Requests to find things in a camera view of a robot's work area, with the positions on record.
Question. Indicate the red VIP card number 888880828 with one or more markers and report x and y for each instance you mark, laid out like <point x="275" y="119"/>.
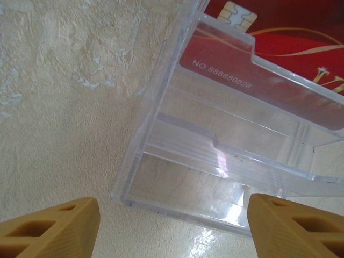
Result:
<point x="268" y="86"/>

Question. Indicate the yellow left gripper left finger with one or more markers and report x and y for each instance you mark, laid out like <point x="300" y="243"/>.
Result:
<point x="53" y="233"/>

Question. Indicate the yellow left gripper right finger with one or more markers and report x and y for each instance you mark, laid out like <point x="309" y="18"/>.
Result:
<point x="295" y="231"/>

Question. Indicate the clear acrylic card stand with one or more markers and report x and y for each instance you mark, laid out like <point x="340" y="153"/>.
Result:
<point x="174" y="161"/>

